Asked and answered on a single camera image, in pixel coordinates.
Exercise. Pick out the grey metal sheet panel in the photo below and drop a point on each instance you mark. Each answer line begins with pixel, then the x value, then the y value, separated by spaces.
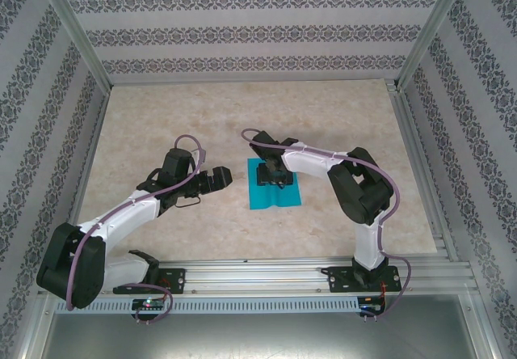
pixel 262 339

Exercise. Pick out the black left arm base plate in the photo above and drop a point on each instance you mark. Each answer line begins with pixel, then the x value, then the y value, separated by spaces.
pixel 173 278

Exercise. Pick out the aluminium side rail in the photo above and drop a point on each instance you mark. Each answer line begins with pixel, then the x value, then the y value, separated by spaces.
pixel 424 173
pixel 87 165

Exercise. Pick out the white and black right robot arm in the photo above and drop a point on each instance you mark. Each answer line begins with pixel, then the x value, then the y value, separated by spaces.
pixel 311 161

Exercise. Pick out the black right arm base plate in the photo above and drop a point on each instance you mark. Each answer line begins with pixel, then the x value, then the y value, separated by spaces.
pixel 339 278

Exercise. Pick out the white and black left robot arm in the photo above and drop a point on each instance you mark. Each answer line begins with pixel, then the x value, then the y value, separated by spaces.
pixel 121 213

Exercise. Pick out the aluminium frame post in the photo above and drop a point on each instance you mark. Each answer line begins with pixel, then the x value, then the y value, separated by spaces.
pixel 434 31
pixel 76 31

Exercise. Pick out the teal cloth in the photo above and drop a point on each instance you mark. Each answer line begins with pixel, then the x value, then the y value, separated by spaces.
pixel 266 197

